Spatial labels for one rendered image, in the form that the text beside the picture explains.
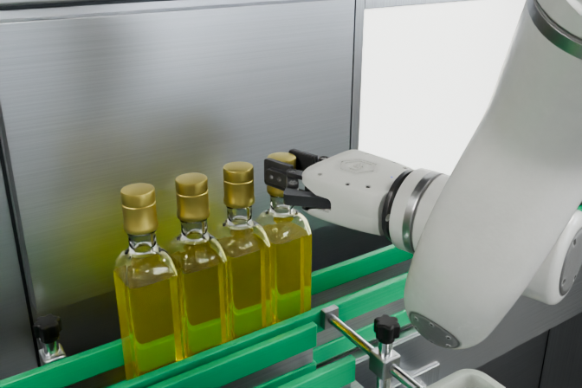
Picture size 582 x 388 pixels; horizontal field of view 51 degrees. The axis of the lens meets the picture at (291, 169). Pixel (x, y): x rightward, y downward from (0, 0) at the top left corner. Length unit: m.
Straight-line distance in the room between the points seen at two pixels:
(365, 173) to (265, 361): 0.26
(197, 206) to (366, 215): 0.18
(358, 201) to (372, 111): 0.37
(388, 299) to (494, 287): 0.41
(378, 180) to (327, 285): 0.30
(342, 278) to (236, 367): 0.24
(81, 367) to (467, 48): 0.75
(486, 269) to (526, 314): 0.66
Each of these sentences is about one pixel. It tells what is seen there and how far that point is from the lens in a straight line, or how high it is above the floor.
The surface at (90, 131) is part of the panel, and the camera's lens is 0.73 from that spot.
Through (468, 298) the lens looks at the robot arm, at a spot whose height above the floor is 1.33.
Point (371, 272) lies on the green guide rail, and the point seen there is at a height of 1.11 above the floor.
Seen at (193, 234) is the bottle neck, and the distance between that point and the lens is 0.67.
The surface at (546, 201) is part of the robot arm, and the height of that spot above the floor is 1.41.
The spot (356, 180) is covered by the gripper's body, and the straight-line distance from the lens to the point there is 0.61.
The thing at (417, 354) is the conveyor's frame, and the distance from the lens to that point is 0.93.
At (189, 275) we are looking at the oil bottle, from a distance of 0.67.
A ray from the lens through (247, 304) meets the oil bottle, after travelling 0.73.
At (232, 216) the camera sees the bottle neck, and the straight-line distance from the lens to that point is 0.69.
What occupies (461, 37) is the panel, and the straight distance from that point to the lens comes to 1.05.
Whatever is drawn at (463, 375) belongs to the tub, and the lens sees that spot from 0.91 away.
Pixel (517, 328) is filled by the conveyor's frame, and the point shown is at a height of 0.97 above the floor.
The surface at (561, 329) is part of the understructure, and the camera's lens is 1.67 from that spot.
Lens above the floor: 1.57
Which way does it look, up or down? 21 degrees down
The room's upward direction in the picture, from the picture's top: straight up
